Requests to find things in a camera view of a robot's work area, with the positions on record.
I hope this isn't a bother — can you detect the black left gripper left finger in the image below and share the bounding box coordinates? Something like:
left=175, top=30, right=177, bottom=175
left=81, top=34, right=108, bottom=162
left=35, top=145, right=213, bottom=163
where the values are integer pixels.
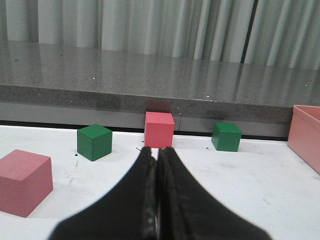
left=49, top=147, right=157, bottom=240

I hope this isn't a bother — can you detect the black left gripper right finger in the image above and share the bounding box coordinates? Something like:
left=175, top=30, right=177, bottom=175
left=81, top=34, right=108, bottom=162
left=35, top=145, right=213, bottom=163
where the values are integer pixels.
left=157, top=147, right=271, bottom=240

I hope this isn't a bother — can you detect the green cube left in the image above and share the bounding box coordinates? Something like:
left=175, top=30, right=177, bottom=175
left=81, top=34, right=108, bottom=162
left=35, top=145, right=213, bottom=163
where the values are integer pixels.
left=77, top=124, right=113, bottom=162

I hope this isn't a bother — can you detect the green cube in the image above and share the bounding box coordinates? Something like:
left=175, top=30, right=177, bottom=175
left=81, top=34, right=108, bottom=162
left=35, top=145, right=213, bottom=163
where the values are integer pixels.
left=211, top=122, right=242, bottom=152
left=77, top=124, right=113, bottom=162

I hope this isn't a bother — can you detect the green cube right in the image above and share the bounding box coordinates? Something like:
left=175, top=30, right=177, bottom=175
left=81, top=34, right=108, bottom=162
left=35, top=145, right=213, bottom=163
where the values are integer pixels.
left=211, top=122, right=242, bottom=152

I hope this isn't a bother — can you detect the pink cube centre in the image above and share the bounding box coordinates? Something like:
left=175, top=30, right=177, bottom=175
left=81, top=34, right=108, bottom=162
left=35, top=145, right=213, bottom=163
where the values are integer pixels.
left=144, top=111, right=175, bottom=148

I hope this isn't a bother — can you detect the large pink block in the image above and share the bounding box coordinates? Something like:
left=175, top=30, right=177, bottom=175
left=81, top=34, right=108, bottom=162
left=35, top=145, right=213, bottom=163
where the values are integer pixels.
left=0, top=149, right=53, bottom=218

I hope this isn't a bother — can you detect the pink plastic bin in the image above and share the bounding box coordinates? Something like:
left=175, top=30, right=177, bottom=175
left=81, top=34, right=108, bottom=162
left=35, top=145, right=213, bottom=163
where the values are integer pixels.
left=287, top=105, right=320, bottom=173

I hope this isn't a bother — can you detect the grey stone counter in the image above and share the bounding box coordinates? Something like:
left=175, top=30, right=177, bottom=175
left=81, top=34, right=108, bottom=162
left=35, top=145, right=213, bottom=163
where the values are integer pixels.
left=0, top=40, right=320, bottom=138

